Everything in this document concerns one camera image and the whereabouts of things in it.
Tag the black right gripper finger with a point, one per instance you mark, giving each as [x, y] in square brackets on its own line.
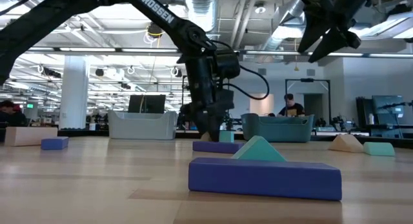
[314, 27]
[338, 41]

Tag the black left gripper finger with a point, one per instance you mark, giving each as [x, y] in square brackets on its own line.
[215, 124]
[201, 120]

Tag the teal cube block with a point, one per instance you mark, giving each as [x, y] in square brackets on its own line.
[226, 137]

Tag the thin blue block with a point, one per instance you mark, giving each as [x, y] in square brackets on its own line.
[214, 147]

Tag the teal triangle block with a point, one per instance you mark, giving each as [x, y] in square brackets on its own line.
[258, 151]

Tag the long thick blue block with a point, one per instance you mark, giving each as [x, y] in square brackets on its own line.
[264, 180]

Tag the beige triangle block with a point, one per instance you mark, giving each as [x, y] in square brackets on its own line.
[345, 145]

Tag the teal rounded block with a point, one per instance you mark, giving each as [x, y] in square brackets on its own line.
[379, 149]

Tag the small blue block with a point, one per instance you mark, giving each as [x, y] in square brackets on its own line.
[55, 143]

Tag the large beige block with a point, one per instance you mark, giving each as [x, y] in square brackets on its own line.
[30, 137]

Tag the black Trossen left robot arm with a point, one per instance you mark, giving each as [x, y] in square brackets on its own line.
[155, 7]

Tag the person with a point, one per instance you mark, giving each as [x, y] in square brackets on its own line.
[13, 116]
[292, 109]
[184, 116]

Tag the black computer monitor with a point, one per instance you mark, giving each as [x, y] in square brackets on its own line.
[146, 104]

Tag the white plastic bin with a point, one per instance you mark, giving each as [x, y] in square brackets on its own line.
[142, 127]

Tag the teal plastic bin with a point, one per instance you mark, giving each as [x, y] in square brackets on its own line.
[277, 130]

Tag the dark monitor with stand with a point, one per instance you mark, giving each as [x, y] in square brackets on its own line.
[387, 104]

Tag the white bottle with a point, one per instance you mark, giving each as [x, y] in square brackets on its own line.
[371, 119]

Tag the white square pillar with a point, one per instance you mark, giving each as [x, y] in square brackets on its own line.
[74, 95]

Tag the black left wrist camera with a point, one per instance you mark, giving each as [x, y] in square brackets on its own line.
[228, 99]

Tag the silver ventilation duct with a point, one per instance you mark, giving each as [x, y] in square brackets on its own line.
[206, 11]

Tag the black aluminium table frame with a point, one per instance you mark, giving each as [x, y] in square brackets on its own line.
[80, 133]

